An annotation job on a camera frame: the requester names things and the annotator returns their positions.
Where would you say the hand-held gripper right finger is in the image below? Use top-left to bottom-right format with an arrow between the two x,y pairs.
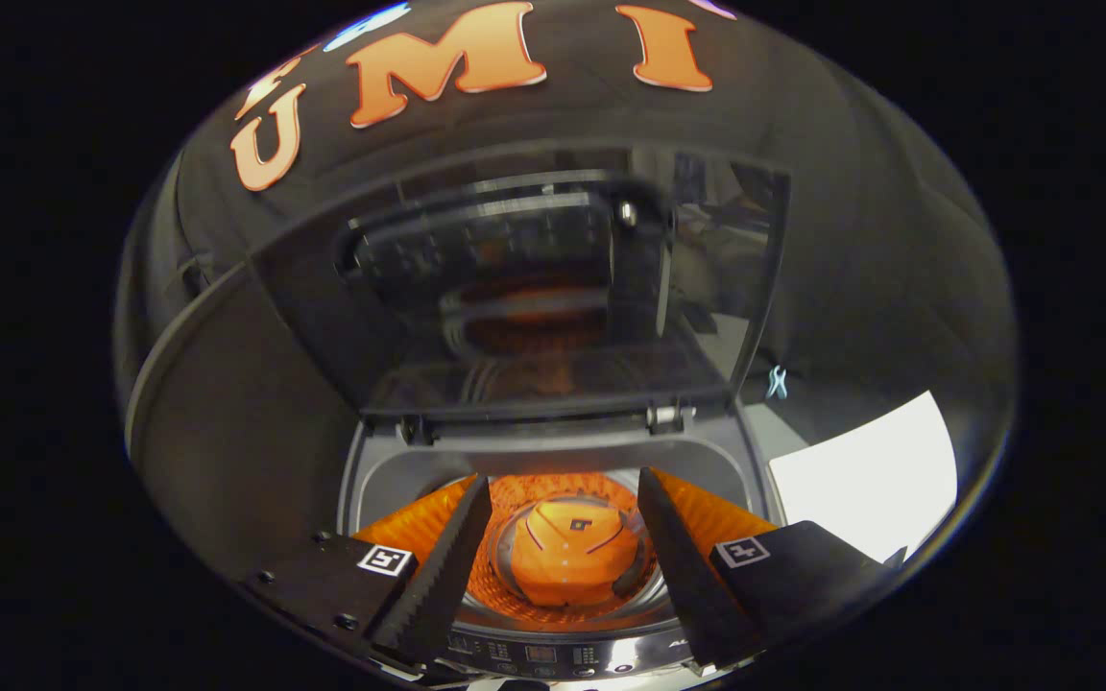
637,467 -> 909,673

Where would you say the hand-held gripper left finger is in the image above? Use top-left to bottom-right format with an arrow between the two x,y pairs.
244,473 -> 494,673

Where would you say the orange polo shirt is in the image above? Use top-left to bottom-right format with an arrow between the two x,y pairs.
510,494 -> 643,608

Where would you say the dark glass washing machine lid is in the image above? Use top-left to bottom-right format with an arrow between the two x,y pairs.
251,144 -> 792,425

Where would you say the white board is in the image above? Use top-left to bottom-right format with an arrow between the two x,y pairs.
768,389 -> 960,564

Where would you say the grey box stand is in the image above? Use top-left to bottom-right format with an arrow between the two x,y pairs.
126,259 -> 364,588

